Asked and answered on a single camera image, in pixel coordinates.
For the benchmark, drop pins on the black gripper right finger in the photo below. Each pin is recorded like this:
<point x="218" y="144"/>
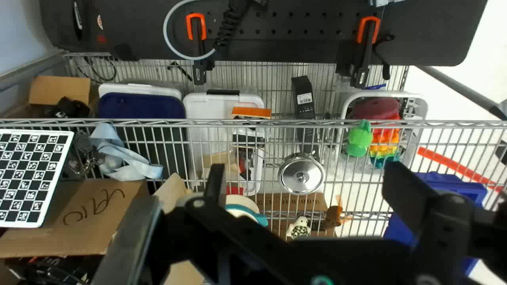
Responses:
<point x="488" y="239"/>

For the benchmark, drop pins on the large cardboard box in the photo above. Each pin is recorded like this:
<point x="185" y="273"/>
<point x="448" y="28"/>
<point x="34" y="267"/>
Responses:
<point x="82" y="220"/>

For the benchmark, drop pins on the orange stick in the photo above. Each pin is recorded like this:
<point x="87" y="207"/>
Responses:
<point x="459" y="167"/>

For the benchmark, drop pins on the white storage box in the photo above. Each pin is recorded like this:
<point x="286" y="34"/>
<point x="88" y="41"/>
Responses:
<point x="206" y="110"/>

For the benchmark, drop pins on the small brown toy figure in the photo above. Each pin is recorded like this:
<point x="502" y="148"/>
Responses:
<point x="334" y="213"/>

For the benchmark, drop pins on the black pegboard panel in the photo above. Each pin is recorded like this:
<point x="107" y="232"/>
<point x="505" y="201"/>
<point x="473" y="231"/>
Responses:
<point x="412" y="31"/>

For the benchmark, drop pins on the silver metal cup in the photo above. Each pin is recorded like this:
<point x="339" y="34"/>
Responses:
<point x="301" y="172"/>

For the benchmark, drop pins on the white spotted toy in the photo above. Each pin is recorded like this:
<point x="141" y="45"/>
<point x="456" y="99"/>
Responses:
<point x="297" y="228"/>

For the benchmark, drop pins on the wire shelf rack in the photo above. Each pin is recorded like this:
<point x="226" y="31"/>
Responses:
<point x="258" y="147"/>

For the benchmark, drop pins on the green frog toy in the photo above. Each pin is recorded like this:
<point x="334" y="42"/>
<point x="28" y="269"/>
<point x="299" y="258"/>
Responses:
<point x="358" y="139"/>

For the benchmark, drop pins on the light blue cloth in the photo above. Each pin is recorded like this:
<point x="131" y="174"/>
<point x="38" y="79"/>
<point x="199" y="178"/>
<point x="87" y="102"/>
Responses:
<point x="117" y="161"/>

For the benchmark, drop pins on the checkerboard calibration board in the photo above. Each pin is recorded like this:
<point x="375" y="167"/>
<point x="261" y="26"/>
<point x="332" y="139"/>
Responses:
<point x="30" y="166"/>

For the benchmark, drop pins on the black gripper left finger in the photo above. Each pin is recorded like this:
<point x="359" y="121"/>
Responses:
<point x="225" y="248"/>

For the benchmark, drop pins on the blue lidded container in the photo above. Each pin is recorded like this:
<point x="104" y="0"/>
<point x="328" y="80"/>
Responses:
<point x="142" y="101"/>

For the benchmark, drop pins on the small cardboard box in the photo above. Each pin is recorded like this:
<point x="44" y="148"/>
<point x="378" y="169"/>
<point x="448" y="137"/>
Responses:
<point x="50" y="88"/>

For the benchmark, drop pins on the white plastic basket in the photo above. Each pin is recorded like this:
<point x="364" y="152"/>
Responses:
<point x="383" y="109"/>

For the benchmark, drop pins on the blue plastic bin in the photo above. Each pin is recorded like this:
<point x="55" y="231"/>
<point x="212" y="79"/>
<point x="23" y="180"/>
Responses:
<point x="440" y="223"/>

